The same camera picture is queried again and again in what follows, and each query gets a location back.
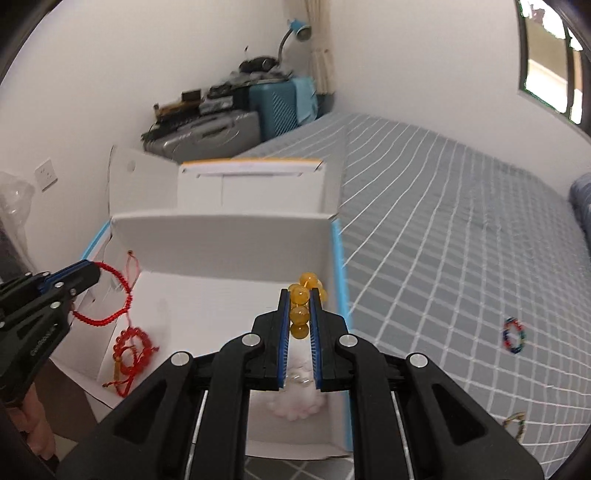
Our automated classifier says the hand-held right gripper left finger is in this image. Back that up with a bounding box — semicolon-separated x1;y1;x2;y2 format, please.
55;288;294;480

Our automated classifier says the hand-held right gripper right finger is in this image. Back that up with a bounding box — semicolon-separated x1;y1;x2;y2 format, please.
308;287;546;480

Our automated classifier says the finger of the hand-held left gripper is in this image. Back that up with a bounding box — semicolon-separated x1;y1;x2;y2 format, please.
0;274;101;326
0;260;101;301

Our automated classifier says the yellow amber bead bracelet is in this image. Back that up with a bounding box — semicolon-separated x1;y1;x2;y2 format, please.
287;271;328;340

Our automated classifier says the plain red string bracelet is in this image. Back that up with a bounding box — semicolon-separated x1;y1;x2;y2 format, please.
71;249;139;328

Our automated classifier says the pink bead bracelet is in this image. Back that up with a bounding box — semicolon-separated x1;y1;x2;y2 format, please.
270;364;326;421

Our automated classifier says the blue and white cardboard box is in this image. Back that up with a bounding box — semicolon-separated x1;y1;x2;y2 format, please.
81;145;354;460

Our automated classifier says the red bead bracelet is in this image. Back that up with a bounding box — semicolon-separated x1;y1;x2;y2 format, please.
112;325;155;372

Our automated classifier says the red string bracelet gold charm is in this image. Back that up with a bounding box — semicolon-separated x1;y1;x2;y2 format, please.
102;342;160;398

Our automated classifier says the person's left hand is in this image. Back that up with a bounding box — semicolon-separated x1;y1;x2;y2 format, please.
7;383;58;472

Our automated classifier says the clear plastic bag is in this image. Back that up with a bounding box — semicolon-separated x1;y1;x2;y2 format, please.
0;172;37;227

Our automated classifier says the grey suitcase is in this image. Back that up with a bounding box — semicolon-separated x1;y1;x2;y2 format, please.
143;110;264;162

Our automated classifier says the teal suitcase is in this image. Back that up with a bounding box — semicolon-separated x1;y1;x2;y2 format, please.
249;76;319;141

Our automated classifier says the pile of dark electronics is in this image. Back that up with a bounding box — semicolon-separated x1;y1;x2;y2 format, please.
141;55;296;139

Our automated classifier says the beige curtain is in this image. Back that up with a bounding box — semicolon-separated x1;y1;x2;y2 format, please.
302;0;335;95

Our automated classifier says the folded blue printed quilt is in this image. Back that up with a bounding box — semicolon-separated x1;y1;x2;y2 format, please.
568;173;591;259

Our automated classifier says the blue desk lamp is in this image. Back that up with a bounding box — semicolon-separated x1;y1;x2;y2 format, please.
277;18;312;63

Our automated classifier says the dark framed window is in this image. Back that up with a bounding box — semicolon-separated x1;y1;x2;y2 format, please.
515;0;591;125

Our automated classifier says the white wall socket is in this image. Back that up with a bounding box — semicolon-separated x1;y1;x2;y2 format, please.
34;158;58;191

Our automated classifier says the multicoloured bead bracelet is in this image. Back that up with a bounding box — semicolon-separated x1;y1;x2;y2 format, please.
502;317;528;354

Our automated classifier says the brown wooden bead bracelet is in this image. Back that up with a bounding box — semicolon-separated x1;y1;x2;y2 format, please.
502;412;527;439

